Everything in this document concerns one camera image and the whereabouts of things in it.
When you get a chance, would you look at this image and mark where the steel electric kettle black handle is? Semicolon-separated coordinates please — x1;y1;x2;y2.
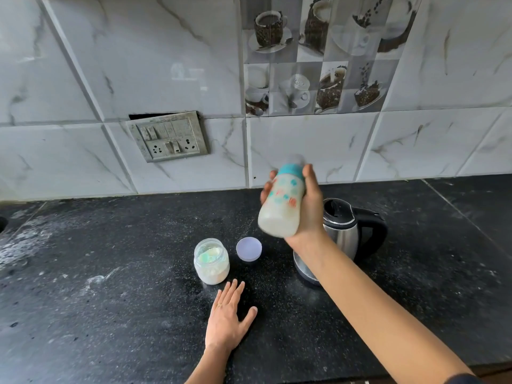
293;197;388;286

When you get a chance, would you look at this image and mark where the person's right hand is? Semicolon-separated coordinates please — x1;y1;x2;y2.
260;163;331;252

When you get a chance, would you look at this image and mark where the grey wall switch socket panel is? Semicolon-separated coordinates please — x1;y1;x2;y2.
126;110;210;163

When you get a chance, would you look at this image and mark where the pale lavender jar lid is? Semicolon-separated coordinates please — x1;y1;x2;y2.
236;237;263;262

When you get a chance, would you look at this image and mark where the dark shirt sleeve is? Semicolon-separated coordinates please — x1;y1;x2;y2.
444;373;487;384

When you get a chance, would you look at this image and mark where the person's left hand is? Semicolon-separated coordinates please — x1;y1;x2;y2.
204;278;258;355

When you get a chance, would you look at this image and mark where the clear baby bottle blue print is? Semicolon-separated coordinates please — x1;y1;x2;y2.
257;174;307;239

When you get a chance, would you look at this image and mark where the teal bottle nipple collar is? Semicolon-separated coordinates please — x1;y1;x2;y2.
277;163;306;181

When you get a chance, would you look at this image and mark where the person's right forearm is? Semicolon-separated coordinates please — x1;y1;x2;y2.
287;235;475;384

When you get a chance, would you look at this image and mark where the teal measuring scoop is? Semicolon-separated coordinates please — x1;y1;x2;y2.
198;247;223;263

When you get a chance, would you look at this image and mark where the glass jar of white powder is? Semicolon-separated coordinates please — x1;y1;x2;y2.
193;238;231;286

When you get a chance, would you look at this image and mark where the brown lower cabinet front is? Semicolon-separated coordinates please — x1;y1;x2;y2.
279;362;512;384

